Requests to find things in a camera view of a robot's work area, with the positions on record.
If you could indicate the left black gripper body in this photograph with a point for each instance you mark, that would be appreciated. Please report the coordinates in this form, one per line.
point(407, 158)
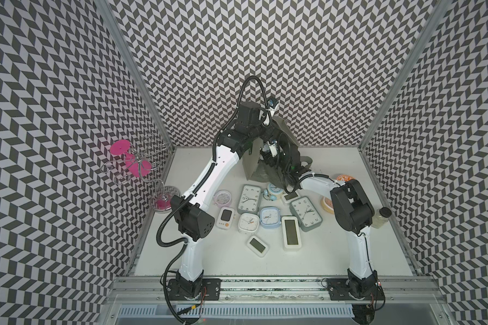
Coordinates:
point(264, 132)

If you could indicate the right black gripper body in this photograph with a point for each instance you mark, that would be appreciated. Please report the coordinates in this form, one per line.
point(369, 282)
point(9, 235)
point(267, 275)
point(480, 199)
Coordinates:
point(279, 158)

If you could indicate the green canvas bag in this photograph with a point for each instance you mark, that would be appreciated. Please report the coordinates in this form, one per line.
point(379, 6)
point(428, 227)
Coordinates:
point(255, 159)

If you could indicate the blue twin-bell alarm clock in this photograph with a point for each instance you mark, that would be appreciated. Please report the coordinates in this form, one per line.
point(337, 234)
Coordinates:
point(272, 192)

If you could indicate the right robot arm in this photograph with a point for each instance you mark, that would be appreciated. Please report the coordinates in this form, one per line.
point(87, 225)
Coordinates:
point(353, 211)

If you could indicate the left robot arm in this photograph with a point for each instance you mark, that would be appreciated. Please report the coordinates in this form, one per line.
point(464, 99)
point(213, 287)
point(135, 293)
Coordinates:
point(189, 221)

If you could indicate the small white digital clock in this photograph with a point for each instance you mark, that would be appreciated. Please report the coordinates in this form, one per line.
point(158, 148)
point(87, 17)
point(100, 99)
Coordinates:
point(287, 198)

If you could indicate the green rectangular analog clock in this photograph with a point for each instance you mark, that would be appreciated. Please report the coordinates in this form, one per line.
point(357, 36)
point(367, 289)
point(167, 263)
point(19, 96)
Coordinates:
point(249, 201)

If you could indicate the blue square alarm clock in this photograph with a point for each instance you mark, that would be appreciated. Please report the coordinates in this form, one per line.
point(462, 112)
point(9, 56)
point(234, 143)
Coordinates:
point(270, 217)

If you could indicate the orange round clock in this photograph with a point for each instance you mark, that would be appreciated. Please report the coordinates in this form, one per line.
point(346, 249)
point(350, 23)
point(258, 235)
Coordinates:
point(327, 205)

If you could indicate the large green analog clock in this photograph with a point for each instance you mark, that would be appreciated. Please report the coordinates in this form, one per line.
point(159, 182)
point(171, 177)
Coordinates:
point(308, 216)

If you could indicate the pink round alarm clock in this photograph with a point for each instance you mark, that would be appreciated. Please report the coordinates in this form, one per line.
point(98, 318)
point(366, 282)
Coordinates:
point(223, 198)

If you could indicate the white square analog clock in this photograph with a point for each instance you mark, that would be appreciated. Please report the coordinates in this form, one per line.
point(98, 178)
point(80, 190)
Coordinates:
point(249, 223)

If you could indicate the tall white digital clock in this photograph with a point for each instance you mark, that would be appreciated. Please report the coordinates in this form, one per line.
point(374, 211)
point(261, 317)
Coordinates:
point(291, 233)

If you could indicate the white tilted digital clock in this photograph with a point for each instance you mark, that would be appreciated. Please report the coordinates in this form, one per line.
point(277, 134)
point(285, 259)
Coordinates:
point(257, 246)

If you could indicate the orange patterned bowl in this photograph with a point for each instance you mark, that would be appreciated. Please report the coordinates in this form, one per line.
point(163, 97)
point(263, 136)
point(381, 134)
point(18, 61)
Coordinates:
point(344, 178)

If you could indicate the white timer with orange buttons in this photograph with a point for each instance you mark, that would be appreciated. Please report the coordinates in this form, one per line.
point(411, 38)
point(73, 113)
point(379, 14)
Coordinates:
point(225, 218)

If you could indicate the jar with black lid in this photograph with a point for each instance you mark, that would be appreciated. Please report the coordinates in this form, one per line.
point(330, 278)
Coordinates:
point(381, 217)

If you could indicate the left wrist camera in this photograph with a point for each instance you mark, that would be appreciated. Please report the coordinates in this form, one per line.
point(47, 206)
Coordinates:
point(271, 103)

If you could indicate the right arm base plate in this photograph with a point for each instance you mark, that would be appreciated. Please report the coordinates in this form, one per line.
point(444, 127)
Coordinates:
point(341, 289)

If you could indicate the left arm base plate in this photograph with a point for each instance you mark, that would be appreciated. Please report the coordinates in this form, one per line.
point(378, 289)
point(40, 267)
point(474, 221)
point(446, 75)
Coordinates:
point(182, 290)

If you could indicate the aluminium front rail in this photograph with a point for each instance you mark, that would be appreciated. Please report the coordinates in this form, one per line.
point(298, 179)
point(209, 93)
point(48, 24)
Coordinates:
point(280, 289)

